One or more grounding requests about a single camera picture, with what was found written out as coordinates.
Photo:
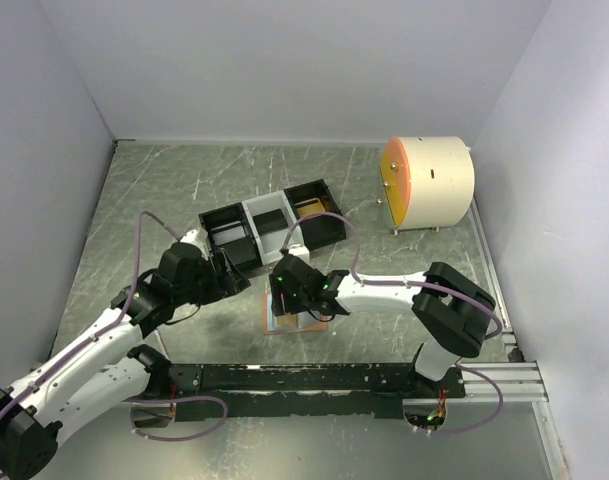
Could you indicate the cream cylinder with orange lid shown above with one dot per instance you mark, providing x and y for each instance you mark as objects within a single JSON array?
[{"x": 427, "y": 182}]

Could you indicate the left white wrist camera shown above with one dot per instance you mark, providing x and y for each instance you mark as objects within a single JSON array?
[{"x": 198, "y": 238}]

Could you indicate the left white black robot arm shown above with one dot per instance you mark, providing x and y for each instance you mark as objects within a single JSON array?
[{"x": 109, "y": 362}]

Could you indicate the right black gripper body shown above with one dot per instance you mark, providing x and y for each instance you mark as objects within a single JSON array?
[{"x": 287, "y": 302}]

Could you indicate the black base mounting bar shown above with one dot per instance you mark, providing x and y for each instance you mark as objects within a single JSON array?
[{"x": 271, "y": 391}]

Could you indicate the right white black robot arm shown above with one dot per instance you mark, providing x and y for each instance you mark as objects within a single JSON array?
[{"x": 456, "y": 312}]

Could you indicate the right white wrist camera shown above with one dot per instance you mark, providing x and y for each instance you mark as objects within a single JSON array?
[{"x": 299, "y": 251}]

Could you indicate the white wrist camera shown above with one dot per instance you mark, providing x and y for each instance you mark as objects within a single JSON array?
[
  {"x": 198, "y": 238},
  {"x": 299, "y": 251}
]

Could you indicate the orange leather card holder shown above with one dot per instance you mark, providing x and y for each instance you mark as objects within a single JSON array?
[{"x": 289, "y": 324}]

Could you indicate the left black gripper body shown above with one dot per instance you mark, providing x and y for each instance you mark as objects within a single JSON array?
[{"x": 207, "y": 286}]

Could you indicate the black white three-compartment tray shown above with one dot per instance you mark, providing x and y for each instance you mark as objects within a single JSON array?
[{"x": 252, "y": 232}]

